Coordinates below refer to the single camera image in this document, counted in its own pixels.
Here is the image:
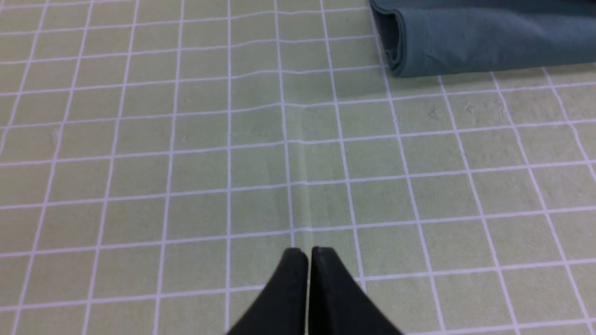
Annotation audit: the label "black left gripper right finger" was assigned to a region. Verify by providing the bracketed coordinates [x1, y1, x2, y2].
[308, 247, 401, 335]

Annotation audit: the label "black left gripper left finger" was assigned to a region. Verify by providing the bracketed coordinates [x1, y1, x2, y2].
[228, 248, 309, 335]

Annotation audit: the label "green long-sleeve top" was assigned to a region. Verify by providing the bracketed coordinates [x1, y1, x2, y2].
[370, 0, 596, 78]

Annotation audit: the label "green checkered tablecloth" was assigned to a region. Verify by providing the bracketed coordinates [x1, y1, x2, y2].
[0, 0, 595, 335]

